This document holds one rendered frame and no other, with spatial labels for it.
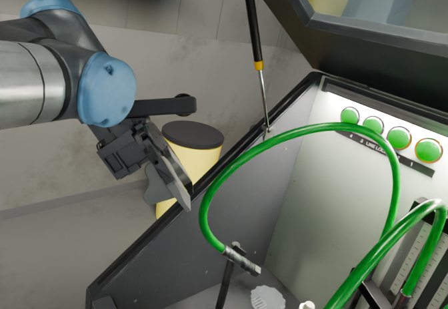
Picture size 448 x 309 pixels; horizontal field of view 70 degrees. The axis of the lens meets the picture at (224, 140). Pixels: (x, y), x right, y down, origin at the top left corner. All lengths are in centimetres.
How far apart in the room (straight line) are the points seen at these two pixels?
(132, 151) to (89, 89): 18
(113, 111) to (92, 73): 5
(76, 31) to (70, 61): 17
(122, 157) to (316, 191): 56
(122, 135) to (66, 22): 17
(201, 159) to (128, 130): 165
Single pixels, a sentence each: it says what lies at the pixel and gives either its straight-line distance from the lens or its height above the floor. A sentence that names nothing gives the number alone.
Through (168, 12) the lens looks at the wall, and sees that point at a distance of 252.
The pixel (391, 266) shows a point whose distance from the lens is 81.
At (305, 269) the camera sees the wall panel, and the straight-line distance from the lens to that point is 100.
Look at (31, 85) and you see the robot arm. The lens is 31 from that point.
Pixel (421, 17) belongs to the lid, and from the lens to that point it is 57.
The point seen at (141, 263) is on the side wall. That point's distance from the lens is 78.
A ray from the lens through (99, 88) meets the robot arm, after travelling 33.
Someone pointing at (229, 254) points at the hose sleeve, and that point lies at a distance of 59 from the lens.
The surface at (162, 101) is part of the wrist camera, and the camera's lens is 49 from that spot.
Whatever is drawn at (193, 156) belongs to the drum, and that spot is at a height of 63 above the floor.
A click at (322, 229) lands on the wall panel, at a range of 92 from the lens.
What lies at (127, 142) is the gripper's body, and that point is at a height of 135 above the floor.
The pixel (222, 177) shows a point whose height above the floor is 132.
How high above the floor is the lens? 156
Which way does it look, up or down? 22 degrees down
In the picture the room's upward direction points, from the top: 12 degrees clockwise
